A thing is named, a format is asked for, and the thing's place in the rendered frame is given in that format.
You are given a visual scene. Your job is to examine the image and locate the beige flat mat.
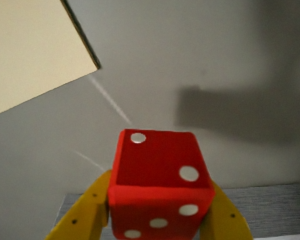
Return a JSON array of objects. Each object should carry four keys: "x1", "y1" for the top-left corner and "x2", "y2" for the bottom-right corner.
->
[{"x1": 0, "y1": 0, "x2": 98, "y2": 113}]

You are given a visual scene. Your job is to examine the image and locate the red die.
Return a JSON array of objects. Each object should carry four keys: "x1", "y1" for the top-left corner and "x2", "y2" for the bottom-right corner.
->
[{"x1": 108, "y1": 129, "x2": 216, "y2": 240}]

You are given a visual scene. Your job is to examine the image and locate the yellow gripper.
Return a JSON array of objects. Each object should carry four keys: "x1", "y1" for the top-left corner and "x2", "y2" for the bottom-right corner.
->
[{"x1": 44, "y1": 169, "x2": 254, "y2": 240}]

